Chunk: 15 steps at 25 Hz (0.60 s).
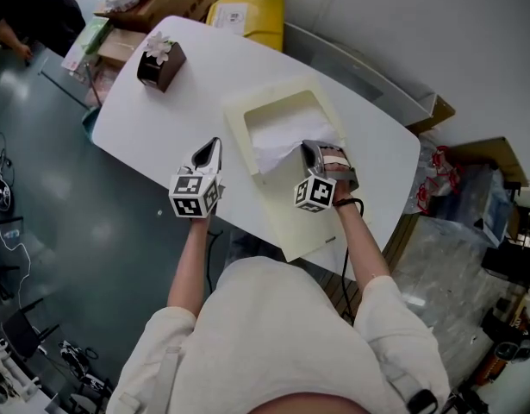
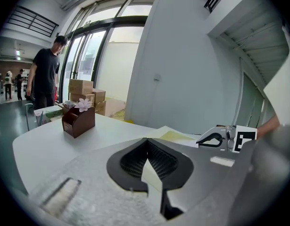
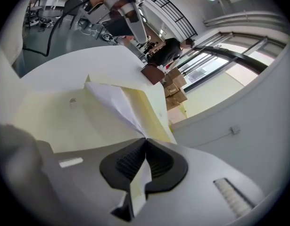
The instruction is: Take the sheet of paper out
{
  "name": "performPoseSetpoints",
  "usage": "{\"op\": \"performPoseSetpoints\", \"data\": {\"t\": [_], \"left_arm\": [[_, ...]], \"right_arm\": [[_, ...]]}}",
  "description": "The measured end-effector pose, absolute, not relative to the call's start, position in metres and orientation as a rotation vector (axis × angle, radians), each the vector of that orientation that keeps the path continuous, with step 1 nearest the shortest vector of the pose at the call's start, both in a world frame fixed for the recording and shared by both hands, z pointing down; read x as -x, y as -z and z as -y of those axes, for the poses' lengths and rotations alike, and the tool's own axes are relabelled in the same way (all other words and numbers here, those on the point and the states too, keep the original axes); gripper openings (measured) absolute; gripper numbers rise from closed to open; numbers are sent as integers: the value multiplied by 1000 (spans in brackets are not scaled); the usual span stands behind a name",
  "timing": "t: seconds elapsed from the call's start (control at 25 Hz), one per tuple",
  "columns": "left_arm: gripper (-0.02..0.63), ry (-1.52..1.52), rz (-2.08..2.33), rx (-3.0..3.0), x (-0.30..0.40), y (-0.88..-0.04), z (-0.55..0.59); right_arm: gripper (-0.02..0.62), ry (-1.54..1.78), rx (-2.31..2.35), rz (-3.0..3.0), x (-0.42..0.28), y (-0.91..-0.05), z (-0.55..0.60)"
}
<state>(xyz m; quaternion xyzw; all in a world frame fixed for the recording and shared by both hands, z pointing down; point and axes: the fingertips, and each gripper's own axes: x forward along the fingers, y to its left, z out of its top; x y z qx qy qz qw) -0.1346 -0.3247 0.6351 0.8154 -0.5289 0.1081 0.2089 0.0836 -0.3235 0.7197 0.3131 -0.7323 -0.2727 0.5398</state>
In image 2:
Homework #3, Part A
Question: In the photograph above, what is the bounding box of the dark brown tissue box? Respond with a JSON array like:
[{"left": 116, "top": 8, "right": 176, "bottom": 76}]
[{"left": 61, "top": 105, "right": 96, "bottom": 139}]

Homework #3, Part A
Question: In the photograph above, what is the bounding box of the white table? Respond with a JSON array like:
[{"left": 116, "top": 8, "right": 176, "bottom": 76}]
[{"left": 12, "top": 113, "right": 200, "bottom": 195}]

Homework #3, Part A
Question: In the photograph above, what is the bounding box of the cream paper envelope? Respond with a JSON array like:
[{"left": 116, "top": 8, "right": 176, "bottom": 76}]
[{"left": 141, "top": 125, "right": 202, "bottom": 194}]

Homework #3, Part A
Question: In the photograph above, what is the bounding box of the white staircase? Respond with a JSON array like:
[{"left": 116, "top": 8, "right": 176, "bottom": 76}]
[{"left": 207, "top": 7, "right": 290, "bottom": 85}]

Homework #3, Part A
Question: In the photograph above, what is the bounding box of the pale pink artificial flower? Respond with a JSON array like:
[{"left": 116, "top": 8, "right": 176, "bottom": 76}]
[{"left": 74, "top": 98, "right": 92, "bottom": 113}]

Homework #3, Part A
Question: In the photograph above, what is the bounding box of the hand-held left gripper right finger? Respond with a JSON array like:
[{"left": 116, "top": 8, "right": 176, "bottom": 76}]
[{"left": 147, "top": 137, "right": 255, "bottom": 226}]

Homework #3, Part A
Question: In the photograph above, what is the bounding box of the black framed glass door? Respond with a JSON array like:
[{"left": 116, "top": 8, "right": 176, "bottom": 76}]
[{"left": 59, "top": 0, "right": 157, "bottom": 104}]

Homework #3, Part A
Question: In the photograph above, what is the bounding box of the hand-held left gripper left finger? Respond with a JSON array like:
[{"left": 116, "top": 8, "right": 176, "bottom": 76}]
[{"left": 28, "top": 137, "right": 167, "bottom": 226}]

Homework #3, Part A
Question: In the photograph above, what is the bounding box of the person's cream shirt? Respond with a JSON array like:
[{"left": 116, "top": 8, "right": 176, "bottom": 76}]
[{"left": 263, "top": 24, "right": 290, "bottom": 132}]

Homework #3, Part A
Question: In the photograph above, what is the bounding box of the green white tissue carton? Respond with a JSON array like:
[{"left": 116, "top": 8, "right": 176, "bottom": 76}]
[{"left": 33, "top": 105, "right": 63, "bottom": 128}]

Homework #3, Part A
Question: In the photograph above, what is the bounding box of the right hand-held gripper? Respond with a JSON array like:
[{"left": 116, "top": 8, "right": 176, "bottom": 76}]
[{"left": 196, "top": 125, "right": 257, "bottom": 154}]

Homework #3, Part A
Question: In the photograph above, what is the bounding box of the stack of cardboard boxes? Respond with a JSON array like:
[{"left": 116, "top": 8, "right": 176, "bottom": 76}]
[{"left": 68, "top": 79, "right": 108, "bottom": 117}]

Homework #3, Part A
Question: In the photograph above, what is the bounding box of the person's right forearm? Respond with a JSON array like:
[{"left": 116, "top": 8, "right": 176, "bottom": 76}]
[{"left": 256, "top": 114, "right": 281, "bottom": 140}]

